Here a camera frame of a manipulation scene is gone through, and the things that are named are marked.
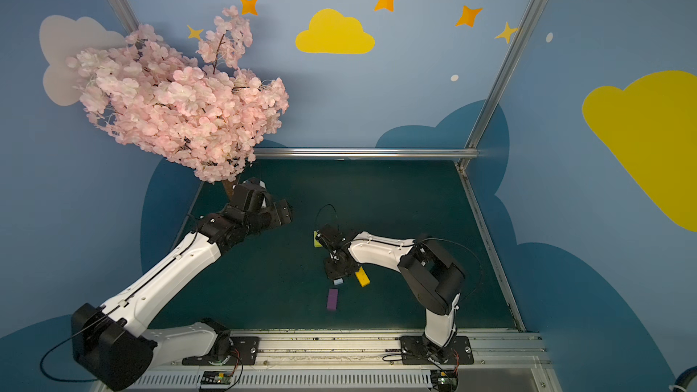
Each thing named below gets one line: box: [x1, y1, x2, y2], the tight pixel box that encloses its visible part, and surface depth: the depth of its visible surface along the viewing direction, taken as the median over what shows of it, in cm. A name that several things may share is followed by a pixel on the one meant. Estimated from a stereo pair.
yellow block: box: [354, 266, 372, 288], surface depth 89 cm
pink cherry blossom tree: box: [65, 5, 289, 197], surface depth 66 cm
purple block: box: [326, 288, 339, 311], surface depth 85 cm
